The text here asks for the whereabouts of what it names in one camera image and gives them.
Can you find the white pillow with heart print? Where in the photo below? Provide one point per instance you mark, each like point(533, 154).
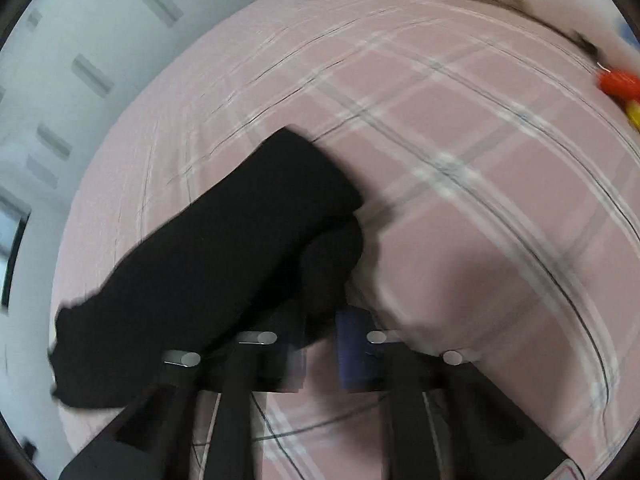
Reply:
point(590, 5)

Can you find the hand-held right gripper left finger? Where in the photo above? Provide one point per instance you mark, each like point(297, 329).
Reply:
point(244, 385)

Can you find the pink plaid bed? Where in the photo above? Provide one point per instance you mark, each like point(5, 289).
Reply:
point(450, 210)

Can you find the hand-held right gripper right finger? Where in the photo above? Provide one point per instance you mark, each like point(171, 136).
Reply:
point(354, 352)

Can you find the black pants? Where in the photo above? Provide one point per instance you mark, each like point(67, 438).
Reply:
point(225, 240)

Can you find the orange and yellow toy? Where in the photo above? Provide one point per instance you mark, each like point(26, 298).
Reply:
point(620, 84)

